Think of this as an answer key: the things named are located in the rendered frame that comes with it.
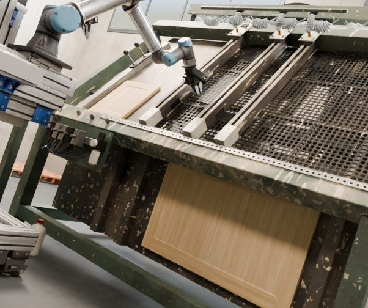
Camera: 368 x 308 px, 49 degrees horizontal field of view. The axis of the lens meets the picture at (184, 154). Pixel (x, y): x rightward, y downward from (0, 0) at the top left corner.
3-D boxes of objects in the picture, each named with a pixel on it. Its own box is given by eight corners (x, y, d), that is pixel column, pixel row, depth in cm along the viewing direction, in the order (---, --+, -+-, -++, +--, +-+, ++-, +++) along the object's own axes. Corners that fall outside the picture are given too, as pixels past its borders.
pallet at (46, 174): (39, 173, 612) (41, 167, 613) (71, 189, 563) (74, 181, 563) (-37, 157, 519) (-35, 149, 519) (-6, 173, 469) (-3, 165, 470)
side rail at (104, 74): (59, 112, 284) (52, 99, 277) (156, 42, 343) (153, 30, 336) (64, 114, 280) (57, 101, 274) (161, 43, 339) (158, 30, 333)
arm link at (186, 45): (173, 41, 221) (184, 35, 225) (178, 59, 228) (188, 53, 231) (182, 43, 216) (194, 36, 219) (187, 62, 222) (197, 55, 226)
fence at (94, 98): (77, 112, 265) (75, 107, 263) (165, 46, 316) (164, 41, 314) (82, 113, 263) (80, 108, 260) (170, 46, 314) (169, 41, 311)
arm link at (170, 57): (161, 68, 224) (175, 58, 229) (172, 68, 216) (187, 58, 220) (155, 54, 221) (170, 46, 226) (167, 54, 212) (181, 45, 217)
